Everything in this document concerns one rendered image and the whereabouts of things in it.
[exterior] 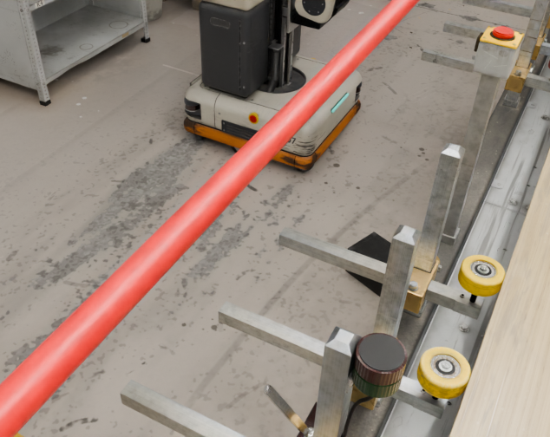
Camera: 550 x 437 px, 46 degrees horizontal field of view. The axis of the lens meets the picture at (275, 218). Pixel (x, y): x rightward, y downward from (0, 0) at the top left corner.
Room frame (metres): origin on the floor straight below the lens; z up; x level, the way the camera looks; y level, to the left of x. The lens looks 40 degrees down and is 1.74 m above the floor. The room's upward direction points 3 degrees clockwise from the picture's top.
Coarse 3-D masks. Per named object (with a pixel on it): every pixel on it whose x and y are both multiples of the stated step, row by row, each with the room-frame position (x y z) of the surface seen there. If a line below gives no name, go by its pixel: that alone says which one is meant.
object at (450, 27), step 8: (448, 24) 2.15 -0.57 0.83; (456, 24) 2.15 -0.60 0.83; (464, 24) 2.15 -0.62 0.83; (448, 32) 2.15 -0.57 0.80; (456, 32) 2.14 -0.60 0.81; (464, 32) 2.12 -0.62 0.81; (472, 32) 2.11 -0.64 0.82; (480, 32) 2.10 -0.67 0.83; (520, 48) 2.04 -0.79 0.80; (544, 48) 2.01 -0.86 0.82
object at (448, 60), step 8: (424, 56) 1.93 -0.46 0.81; (432, 56) 1.92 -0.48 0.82; (440, 56) 1.91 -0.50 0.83; (448, 56) 1.90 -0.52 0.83; (456, 56) 1.90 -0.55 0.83; (440, 64) 1.90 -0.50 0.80; (448, 64) 1.89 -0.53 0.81; (456, 64) 1.88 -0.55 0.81; (464, 64) 1.87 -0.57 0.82; (472, 64) 1.86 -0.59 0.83; (472, 72) 1.86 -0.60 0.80; (504, 80) 1.81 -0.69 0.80; (528, 80) 1.78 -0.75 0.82; (536, 80) 1.78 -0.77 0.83; (544, 80) 1.77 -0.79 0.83; (544, 88) 1.76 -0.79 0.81
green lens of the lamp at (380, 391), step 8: (352, 368) 0.48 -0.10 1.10; (352, 376) 0.47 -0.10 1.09; (360, 376) 0.46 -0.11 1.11; (360, 384) 0.46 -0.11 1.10; (368, 384) 0.45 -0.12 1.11; (392, 384) 0.45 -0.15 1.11; (400, 384) 0.46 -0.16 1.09; (368, 392) 0.45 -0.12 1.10; (376, 392) 0.45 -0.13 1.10; (384, 392) 0.45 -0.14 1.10; (392, 392) 0.45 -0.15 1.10
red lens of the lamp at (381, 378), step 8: (392, 336) 0.50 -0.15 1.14; (360, 360) 0.47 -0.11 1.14; (360, 368) 0.46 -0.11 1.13; (368, 368) 0.46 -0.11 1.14; (400, 368) 0.46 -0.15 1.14; (368, 376) 0.45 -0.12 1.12; (376, 376) 0.45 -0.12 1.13; (384, 376) 0.45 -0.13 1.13; (392, 376) 0.45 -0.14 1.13; (400, 376) 0.46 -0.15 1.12; (376, 384) 0.45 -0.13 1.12; (384, 384) 0.45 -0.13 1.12
